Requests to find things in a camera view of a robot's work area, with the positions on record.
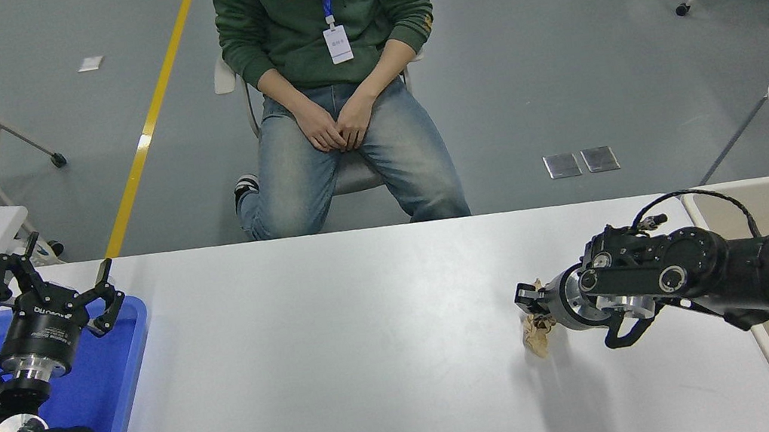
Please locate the person's right forearm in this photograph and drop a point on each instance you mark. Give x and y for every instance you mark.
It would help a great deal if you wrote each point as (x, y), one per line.
(284, 92)

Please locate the metal floor plate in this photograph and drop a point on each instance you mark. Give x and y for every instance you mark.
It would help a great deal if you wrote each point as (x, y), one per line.
(563, 166)
(600, 159)

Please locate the person's left hand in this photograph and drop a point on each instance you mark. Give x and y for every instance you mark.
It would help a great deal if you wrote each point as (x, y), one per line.
(359, 122)

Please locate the person's right hand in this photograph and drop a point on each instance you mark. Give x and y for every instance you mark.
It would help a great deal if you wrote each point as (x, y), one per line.
(319, 128)

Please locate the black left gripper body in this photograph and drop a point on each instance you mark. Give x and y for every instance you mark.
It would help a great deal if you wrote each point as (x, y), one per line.
(43, 328)

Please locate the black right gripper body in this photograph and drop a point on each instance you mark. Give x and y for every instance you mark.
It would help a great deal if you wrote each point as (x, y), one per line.
(556, 301)

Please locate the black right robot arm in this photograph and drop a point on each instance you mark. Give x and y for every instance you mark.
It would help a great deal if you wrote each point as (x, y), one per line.
(757, 259)

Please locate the tan paper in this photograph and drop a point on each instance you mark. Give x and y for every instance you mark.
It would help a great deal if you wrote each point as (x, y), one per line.
(538, 338)

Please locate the person's left forearm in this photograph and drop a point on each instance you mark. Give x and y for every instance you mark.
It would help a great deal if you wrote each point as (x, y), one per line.
(389, 67)

